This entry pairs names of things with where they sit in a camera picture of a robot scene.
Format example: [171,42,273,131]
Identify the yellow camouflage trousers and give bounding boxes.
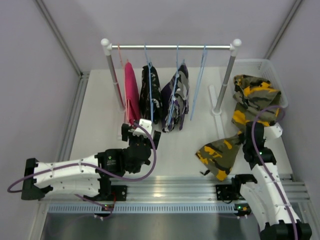
[195,74,282,181]

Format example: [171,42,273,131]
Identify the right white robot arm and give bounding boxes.
[231,121,312,240]

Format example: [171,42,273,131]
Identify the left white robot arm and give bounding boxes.
[21,119,161,201]

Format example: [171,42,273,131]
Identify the black camouflage trousers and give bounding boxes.
[139,65,163,124]

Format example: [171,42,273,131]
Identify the pink trousers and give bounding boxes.
[124,62,141,125]

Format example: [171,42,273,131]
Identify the purple camouflage trousers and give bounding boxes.
[161,63,190,133]

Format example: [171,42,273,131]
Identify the white plastic basket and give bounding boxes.
[229,58,289,108]

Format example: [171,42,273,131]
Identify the white clothes rack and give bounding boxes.
[100,38,243,144]

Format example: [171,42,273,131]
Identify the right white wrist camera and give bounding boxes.
[263,124,283,141]

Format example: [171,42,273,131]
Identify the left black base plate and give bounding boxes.
[109,185,128,202]

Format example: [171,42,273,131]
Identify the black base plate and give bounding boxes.
[109,185,128,202]
[215,184,244,202]

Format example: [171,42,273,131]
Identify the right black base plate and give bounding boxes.
[215,184,244,202]

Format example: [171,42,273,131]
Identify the aluminium rail frame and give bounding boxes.
[37,72,311,216]

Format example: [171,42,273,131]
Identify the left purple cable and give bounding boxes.
[6,122,158,221]

